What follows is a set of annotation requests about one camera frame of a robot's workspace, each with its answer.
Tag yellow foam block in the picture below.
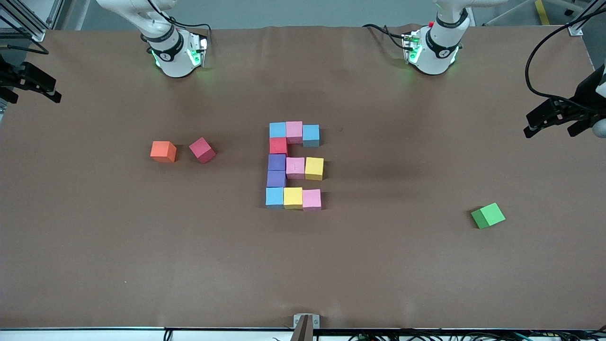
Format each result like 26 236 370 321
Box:
284 187 303 210
304 157 325 181

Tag pink foam block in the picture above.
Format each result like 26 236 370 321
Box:
286 157 306 180
285 121 303 144
302 189 322 212

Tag green foam block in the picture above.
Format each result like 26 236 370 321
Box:
471 202 506 230

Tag orange foam block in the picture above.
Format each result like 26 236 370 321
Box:
150 141 178 163

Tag brown table cover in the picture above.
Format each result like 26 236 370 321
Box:
0 24 606 331

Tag aluminium frame post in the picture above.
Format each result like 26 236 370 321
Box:
566 0 606 37
0 0 64 42

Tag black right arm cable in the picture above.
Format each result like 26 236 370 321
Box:
0 0 213 55

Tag black base cable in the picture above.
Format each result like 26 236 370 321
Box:
362 24 408 50

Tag grey metal bracket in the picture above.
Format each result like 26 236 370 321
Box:
291 314 321 341

